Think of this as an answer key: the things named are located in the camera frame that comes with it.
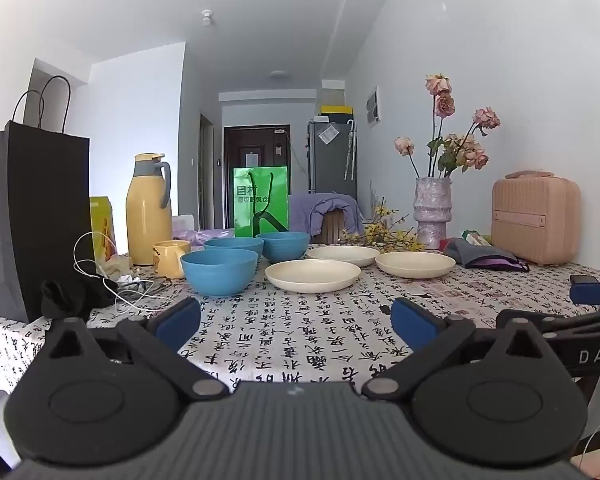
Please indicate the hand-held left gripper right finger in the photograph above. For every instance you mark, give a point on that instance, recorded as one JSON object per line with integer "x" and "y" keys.
{"x": 412, "y": 322}

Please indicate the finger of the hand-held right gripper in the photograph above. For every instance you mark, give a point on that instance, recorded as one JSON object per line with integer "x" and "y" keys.
{"x": 595, "y": 294}
{"x": 570, "y": 322}

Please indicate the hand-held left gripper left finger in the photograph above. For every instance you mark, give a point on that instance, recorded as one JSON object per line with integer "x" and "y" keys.
{"x": 180, "y": 320}

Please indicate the cream plate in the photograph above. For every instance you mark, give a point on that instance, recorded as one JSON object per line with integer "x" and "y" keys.
{"x": 342, "y": 254}
{"x": 415, "y": 264}
{"x": 312, "y": 275}

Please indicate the blue bowl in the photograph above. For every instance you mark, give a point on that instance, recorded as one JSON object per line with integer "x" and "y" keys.
{"x": 217, "y": 275}
{"x": 235, "y": 245}
{"x": 285, "y": 247}

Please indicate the yellow mug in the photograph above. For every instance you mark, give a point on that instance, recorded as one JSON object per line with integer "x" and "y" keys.
{"x": 170, "y": 260}

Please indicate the white glove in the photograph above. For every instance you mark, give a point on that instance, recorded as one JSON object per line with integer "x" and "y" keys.
{"x": 115, "y": 269}

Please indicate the purple tissue pack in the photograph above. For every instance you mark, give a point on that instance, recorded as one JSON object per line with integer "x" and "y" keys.
{"x": 205, "y": 236}

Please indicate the grey pouch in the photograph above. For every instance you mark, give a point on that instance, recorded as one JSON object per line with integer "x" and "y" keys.
{"x": 467, "y": 252}

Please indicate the pink hard case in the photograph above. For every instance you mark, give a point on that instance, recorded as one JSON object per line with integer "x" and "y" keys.
{"x": 535, "y": 220}

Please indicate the yellow flower branches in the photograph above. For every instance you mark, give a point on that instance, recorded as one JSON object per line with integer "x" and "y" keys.
{"x": 380, "y": 232}

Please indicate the clear plastic container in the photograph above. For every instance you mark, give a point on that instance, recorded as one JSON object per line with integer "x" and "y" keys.
{"x": 184, "y": 222}

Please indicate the yellow thermos jug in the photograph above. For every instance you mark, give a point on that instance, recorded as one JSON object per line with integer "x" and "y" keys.
{"x": 147, "y": 220}

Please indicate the red and green packet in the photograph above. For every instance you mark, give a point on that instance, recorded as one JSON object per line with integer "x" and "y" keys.
{"x": 475, "y": 236}

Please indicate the printed tablecloth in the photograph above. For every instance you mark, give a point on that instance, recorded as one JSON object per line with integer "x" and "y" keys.
{"x": 290, "y": 330}

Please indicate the black cloth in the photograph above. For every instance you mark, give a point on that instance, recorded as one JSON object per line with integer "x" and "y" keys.
{"x": 65, "y": 297}

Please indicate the yellow-green snack box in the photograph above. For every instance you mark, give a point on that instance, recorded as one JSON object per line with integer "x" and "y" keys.
{"x": 102, "y": 225}

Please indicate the wooden chair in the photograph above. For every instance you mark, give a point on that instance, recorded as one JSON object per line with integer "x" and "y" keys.
{"x": 335, "y": 227}

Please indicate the green paper bag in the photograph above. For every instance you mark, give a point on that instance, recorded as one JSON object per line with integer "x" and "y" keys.
{"x": 260, "y": 200}

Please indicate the grey fridge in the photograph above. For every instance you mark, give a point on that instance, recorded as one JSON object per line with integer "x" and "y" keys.
{"x": 330, "y": 170}

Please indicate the dried pink roses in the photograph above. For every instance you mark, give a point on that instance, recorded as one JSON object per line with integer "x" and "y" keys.
{"x": 460, "y": 152}

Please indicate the folded umbrella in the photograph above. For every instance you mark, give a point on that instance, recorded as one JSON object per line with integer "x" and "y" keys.
{"x": 350, "y": 150}

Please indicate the black paper bag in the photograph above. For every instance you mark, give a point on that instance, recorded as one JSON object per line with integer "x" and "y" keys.
{"x": 30, "y": 210}

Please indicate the dark brown door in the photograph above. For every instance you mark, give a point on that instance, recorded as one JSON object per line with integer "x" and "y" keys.
{"x": 245, "y": 145}

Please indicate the paper note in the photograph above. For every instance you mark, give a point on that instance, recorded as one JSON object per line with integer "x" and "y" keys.
{"x": 329, "y": 134}

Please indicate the yellow box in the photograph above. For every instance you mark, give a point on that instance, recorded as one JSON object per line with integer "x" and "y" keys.
{"x": 336, "y": 110}

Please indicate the cardboard box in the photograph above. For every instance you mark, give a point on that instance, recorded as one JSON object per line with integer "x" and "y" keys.
{"x": 333, "y": 92}

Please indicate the ceiling sprinkler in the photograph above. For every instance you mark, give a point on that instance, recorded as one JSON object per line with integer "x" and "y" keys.
{"x": 208, "y": 16}

